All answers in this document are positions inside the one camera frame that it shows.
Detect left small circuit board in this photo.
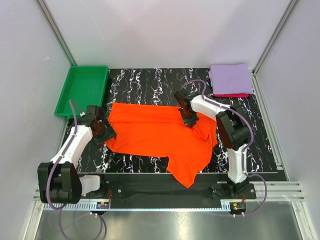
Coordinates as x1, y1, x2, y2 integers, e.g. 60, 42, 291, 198
96, 201, 110, 209

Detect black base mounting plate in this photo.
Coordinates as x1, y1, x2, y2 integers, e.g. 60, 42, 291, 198
82, 173, 257, 211

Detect folded purple t shirt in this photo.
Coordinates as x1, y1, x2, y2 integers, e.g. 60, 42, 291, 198
209, 63, 253, 95

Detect right small circuit board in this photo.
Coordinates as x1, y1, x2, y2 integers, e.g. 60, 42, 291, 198
230, 202, 247, 212

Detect folded pink t shirt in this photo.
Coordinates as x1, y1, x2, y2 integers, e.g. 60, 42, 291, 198
213, 93, 250, 98

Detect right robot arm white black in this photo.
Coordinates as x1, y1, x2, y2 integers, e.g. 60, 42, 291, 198
174, 89, 253, 199

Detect small circuit board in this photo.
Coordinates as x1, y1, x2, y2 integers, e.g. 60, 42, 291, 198
96, 201, 110, 209
230, 202, 247, 212

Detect aluminium frame rail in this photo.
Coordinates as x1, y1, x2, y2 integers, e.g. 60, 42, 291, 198
32, 181, 305, 213

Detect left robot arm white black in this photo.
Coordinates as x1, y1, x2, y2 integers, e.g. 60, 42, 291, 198
37, 105, 117, 210

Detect green plastic bin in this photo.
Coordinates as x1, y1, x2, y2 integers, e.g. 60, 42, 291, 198
54, 65, 109, 118

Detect orange t shirt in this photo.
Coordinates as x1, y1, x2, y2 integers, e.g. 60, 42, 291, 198
105, 102, 218, 188

